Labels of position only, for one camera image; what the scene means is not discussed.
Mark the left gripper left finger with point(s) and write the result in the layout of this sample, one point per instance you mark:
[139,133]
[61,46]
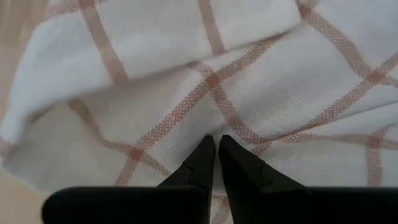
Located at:
[140,205]

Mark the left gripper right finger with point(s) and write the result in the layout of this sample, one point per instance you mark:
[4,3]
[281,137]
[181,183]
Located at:
[280,205]

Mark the white towel with red grid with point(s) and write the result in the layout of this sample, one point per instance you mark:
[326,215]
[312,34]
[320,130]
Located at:
[280,93]

